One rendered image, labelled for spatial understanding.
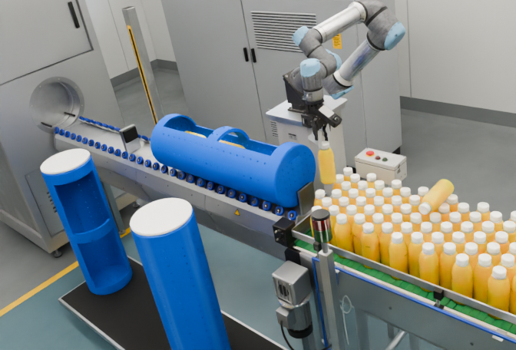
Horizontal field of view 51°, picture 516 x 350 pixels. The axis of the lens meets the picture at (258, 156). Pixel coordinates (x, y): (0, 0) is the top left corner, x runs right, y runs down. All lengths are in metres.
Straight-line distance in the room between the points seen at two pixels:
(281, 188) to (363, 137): 1.94
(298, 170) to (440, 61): 2.96
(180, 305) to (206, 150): 0.71
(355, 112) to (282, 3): 0.98
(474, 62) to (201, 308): 3.31
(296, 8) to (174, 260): 2.34
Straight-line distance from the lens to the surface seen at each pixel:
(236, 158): 2.41
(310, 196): 2.40
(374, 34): 2.41
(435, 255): 1.95
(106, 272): 3.74
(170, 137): 2.75
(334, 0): 3.89
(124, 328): 3.29
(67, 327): 3.72
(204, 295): 2.57
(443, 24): 4.99
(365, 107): 4.07
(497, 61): 4.90
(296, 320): 2.33
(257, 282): 3.53
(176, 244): 2.35
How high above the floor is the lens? 2.28
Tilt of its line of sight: 28 degrees down
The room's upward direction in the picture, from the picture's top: 11 degrees counter-clockwise
